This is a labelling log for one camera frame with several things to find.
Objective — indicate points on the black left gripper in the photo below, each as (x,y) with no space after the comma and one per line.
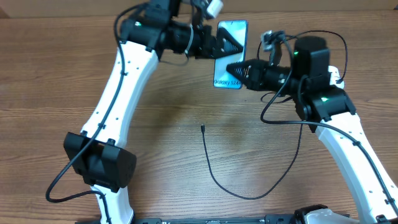
(204,51)

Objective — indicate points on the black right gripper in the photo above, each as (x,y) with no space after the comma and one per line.
(258,70)

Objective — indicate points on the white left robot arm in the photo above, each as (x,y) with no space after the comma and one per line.
(143,32)

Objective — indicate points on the white power strip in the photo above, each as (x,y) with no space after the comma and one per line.
(335,77)

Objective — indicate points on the blue Galaxy smartphone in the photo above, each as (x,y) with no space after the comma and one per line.
(221,78)

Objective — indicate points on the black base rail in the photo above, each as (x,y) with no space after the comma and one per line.
(312,214)

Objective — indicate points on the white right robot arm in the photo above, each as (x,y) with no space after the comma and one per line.
(332,116)

